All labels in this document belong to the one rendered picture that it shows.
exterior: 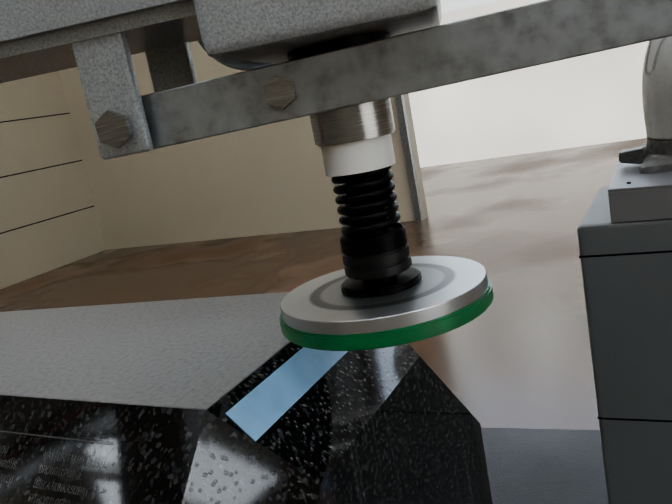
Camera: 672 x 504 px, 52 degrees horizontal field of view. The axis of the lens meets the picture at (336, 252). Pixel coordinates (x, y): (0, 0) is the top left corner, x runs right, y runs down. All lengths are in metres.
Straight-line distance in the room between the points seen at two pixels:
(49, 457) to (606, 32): 0.65
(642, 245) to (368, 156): 0.82
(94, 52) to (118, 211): 7.07
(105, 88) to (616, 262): 1.01
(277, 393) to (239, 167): 5.98
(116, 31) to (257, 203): 5.99
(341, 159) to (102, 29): 0.24
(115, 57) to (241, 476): 0.39
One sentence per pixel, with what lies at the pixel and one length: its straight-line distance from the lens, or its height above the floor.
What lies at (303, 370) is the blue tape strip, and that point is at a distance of 0.75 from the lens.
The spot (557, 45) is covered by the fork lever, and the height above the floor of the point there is 1.12.
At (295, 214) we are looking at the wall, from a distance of 6.43.
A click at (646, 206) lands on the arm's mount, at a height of 0.83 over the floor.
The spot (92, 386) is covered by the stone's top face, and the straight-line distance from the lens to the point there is 0.81.
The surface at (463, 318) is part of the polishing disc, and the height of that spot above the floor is 0.90.
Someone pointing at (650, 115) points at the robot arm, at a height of 0.97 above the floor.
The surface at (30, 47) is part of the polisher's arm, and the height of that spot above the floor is 1.21.
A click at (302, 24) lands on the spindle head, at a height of 1.18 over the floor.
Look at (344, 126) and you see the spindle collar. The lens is 0.65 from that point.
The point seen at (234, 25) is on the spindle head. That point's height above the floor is 1.19.
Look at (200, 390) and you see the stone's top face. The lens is 0.70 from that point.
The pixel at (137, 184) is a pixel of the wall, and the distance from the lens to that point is 7.46.
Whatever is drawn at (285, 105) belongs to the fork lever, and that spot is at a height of 1.12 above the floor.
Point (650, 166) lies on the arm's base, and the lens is 1.47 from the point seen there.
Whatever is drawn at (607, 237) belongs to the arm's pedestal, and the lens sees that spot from 1.39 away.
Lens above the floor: 1.12
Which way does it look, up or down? 12 degrees down
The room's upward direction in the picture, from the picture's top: 11 degrees counter-clockwise
